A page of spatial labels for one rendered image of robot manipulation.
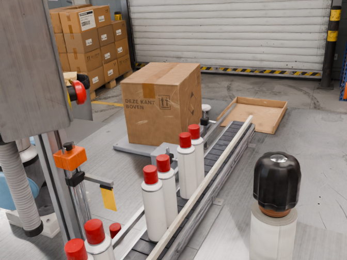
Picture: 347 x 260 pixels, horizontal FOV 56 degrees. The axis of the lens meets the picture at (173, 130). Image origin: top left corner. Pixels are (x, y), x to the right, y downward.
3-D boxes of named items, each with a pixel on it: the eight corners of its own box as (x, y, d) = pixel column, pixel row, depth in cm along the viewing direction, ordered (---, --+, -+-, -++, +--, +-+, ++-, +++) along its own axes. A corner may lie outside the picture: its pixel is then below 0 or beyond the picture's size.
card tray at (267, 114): (273, 134, 139) (274, 126, 137) (216, 125, 150) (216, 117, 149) (286, 109, 162) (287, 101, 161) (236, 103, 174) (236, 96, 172)
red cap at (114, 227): (123, 237, 90) (122, 228, 89) (111, 241, 89) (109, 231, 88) (121, 229, 93) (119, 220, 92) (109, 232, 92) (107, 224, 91)
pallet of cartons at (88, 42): (91, 102, 432) (74, 12, 382) (42, 98, 464) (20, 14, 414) (134, 76, 531) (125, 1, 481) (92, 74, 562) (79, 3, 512)
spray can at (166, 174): (173, 231, 84) (167, 164, 75) (155, 226, 86) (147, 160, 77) (182, 218, 88) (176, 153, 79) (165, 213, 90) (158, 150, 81)
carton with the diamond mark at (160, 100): (182, 149, 128) (177, 84, 117) (128, 143, 136) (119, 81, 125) (202, 118, 154) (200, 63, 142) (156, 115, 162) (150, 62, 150)
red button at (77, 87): (65, 86, 48) (85, 82, 49) (60, 80, 51) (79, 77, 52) (71, 110, 49) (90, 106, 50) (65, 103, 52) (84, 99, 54)
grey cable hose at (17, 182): (33, 240, 57) (-3, 135, 48) (20, 234, 59) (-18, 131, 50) (48, 227, 60) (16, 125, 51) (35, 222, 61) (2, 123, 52)
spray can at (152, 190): (161, 245, 80) (154, 176, 71) (144, 239, 82) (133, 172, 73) (171, 231, 84) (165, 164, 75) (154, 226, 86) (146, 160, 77)
